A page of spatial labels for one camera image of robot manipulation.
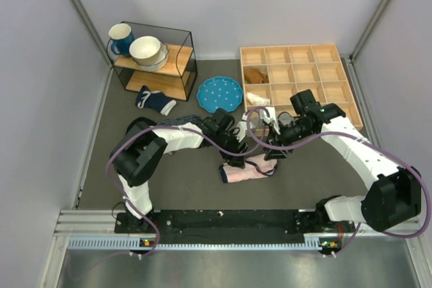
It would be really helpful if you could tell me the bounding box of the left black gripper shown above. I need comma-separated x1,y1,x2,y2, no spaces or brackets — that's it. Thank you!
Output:
213,128,249,169

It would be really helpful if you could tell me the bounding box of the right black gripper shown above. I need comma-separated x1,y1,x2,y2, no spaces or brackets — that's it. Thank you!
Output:
264,118,315,160

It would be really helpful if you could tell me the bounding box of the pink underwear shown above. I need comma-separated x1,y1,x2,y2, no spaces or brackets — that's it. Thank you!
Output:
219,154,277,183

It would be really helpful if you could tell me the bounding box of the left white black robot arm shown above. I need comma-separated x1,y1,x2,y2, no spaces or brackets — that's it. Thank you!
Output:
107,109,248,232

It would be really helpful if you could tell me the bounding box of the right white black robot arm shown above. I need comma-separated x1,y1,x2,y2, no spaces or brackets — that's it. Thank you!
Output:
259,90,421,232

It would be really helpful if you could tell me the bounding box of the striped blue underwear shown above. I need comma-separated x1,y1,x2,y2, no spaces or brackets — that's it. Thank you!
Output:
158,115,201,126

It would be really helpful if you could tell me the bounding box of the grey rolled cloth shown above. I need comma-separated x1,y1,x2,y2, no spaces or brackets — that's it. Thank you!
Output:
278,111,296,129
249,115,265,129

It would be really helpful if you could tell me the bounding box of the white rolled cloth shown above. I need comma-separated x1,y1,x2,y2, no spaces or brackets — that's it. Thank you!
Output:
246,92,271,106

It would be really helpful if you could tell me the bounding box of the blue dotted plate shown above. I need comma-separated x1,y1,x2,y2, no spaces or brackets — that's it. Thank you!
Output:
196,76,243,113

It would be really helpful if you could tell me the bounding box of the wooden compartment tray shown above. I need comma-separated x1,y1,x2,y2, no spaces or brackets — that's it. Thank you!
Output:
240,44,363,130

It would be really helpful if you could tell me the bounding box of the brown rolled cloth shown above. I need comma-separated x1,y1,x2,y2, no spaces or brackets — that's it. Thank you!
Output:
244,67,269,84

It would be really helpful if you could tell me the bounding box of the navy white sock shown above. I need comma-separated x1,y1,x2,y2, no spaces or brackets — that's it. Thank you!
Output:
135,86,177,116

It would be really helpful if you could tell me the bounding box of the black folded cloth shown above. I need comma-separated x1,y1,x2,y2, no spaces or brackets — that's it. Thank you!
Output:
126,117,157,133

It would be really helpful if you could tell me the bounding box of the white bowl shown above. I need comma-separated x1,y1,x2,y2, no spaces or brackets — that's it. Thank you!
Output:
129,36,162,65

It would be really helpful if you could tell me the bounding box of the blue enamel mug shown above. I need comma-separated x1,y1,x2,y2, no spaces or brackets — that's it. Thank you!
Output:
109,23,134,57

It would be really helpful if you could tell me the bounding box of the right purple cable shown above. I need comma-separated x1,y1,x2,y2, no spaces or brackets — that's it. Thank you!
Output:
246,107,432,258

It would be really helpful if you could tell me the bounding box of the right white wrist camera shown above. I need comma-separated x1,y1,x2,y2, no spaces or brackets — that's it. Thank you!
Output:
259,107,280,134

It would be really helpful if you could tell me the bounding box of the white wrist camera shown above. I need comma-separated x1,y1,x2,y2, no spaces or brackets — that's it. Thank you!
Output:
233,121,247,142
259,107,280,134

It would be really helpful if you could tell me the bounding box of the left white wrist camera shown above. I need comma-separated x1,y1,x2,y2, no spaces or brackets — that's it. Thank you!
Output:
233,121,247,142

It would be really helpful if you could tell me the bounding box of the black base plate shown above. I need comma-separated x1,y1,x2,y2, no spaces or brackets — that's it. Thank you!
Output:
114,209,355,243

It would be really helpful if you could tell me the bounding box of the black wire wooden shelf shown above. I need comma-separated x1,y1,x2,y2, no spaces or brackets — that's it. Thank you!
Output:
106,22,198,101

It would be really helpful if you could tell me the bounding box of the grey cable duct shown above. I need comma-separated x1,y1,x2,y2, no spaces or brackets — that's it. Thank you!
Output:
67,237,340,252

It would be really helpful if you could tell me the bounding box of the aluminium frame rail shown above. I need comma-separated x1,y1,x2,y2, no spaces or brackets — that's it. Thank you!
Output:
55,208,423,235

